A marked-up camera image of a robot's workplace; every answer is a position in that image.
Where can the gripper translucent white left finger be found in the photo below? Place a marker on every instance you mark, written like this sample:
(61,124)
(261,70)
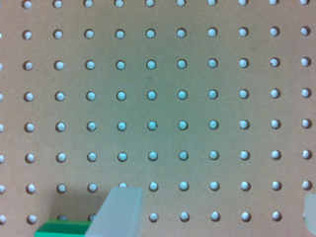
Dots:
(120,215)

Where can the gripper translucent white right finger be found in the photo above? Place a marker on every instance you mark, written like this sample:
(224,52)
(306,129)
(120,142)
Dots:
(309,214)

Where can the green block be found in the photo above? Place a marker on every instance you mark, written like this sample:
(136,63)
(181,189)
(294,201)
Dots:
(63,228)

